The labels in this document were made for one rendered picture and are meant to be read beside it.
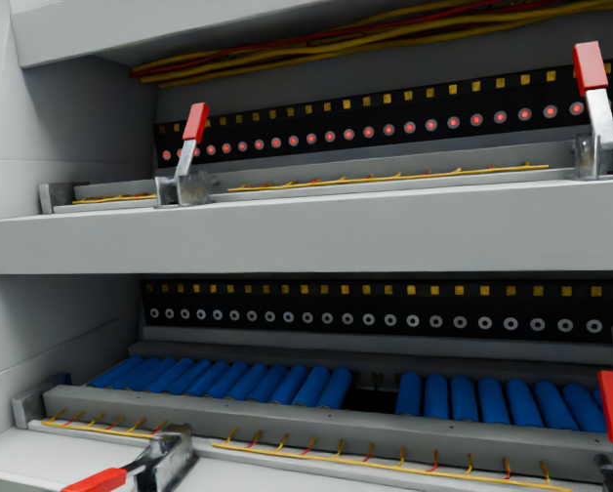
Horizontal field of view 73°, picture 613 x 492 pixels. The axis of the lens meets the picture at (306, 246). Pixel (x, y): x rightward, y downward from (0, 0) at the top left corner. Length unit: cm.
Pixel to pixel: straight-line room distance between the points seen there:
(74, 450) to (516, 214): 35
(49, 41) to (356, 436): 41
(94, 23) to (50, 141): 13
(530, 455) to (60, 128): 48
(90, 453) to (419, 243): 29
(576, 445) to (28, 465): 37
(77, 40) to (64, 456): 34
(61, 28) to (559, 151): 41
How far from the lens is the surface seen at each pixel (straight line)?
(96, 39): 43
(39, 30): 47
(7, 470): 41
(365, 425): 31
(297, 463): 31
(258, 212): 27
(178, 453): 32
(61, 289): 48
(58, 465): 39
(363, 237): 25
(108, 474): 29
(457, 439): 31
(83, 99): 53
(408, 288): 39
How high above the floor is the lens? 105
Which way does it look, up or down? 9 degrees up
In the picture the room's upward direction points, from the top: 1 degrees clockwise
